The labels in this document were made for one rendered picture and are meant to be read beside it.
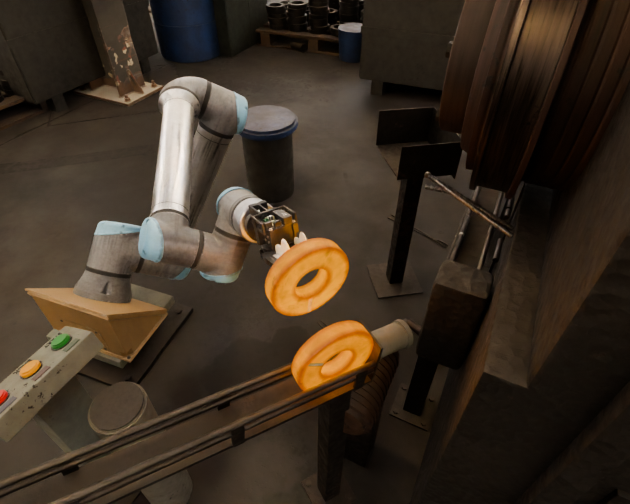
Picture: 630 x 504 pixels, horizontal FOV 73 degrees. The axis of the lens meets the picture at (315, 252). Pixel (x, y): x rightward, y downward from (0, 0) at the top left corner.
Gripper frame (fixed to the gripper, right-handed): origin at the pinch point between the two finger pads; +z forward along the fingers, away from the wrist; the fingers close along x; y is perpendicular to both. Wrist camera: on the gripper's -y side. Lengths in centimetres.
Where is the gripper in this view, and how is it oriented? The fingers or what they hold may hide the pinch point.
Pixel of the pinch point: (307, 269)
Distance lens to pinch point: 75.1
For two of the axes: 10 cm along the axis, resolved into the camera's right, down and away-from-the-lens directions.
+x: 8.6, -3.5, 3.7
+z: 4.9, 3.6, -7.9
